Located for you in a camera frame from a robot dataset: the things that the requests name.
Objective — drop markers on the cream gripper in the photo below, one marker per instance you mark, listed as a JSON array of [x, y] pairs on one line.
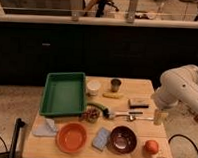
[[159, 117]]

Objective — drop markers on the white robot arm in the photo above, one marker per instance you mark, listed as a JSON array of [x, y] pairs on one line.
[[176, 85]]

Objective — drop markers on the white paper cup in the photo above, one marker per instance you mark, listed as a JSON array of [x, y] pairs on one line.
[[93, 87]]

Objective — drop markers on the dark brown bowl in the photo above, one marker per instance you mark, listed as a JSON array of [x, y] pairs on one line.
[[122, 140]]

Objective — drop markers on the green cucumber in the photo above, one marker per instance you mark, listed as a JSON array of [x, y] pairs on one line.
[[104, 109]]

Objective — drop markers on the yellow banana piece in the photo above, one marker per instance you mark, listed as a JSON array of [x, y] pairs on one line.
[[112, 95]]

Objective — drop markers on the blue sponge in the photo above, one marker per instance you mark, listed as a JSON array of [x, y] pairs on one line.
[[100, 140]]

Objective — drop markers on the bowl of nuts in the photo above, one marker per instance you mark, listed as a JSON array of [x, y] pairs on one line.
[[91, 115]]

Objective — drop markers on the orange plastic bowl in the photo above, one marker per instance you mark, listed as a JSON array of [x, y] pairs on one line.
[[71, 138]]

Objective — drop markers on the green plastic tray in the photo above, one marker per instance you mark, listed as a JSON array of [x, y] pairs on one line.
[[64, 94]]

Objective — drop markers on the grey folded cloth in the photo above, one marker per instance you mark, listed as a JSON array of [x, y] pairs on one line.
[[47, 129]]

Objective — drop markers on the black stand post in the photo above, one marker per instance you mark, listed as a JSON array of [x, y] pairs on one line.
[[19, 124]]

